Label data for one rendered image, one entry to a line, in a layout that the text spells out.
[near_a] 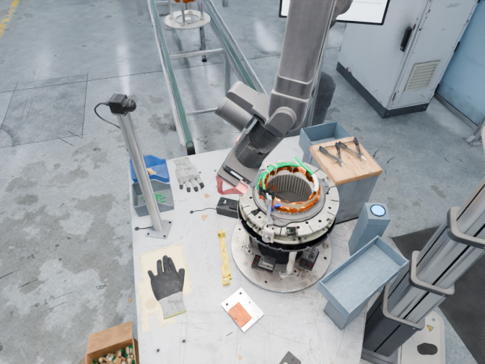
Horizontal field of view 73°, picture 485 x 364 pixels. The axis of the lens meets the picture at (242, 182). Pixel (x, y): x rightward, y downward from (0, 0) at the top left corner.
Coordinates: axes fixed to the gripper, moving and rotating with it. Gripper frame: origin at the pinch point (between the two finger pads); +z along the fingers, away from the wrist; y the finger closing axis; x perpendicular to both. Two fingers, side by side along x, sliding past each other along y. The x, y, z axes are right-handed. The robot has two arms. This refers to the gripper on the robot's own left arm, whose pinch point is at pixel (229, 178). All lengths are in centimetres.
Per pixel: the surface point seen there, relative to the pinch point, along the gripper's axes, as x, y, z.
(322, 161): 29, -47, 19
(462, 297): 163, -77, 67
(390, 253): 54, -17, 9
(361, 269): 48, -10, 13
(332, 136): 34, -72, 26
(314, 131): 25, -67, 25
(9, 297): -56, 17, 186
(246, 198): 11.2, -18.0, 25.7
